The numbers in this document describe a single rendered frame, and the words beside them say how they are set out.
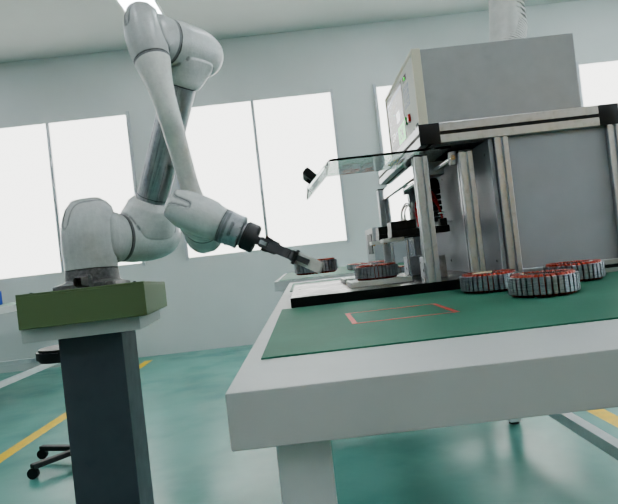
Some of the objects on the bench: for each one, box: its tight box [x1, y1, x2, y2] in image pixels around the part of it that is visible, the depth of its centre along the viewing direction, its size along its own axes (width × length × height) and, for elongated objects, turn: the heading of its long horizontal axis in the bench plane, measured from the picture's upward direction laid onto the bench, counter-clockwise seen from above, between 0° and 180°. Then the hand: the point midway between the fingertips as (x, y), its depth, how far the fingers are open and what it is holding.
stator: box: [354, 262, 399, 281], centre depth 147 cm, size 11×11×4 cm
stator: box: [507, 269, 581, 298], centre depth 96 cm, size 11×11×4 cm
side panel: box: [492, 123, 618, 273], centre depth 127 cm, size 28×3×32 cm
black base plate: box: [290, 270, 469, 308], centre depth 159 cm, size 47×64×2 cm
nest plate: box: [346, 275, 412, 288], centre depth 147 cm, size 15×15×1 cm
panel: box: [435, 139, 507, 272], centre depth 159 cm, size 1×66×30 cm
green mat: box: [261, 268, 618, 360], centre depth 95 cm, size 94×61×1 cm
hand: (314, 265), depth 150 cm, fingers closed on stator, 11 cm apart
